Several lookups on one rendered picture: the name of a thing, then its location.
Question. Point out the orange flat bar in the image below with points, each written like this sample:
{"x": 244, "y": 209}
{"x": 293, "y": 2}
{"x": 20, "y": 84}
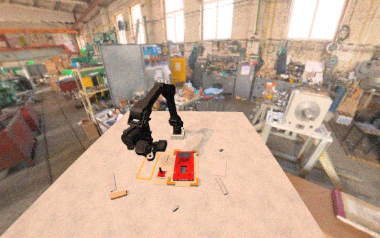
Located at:
{"x": 118, "y": 194}

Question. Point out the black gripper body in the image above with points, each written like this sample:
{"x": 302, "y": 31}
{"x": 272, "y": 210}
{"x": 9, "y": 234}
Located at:
{"x": 160, "y": 145}

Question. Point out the black and beige wheel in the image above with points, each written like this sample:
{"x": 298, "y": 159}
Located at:
{"x": 150, "y": 157}

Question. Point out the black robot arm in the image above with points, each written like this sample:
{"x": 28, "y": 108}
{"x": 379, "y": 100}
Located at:
{"x": 141, "y": 111}

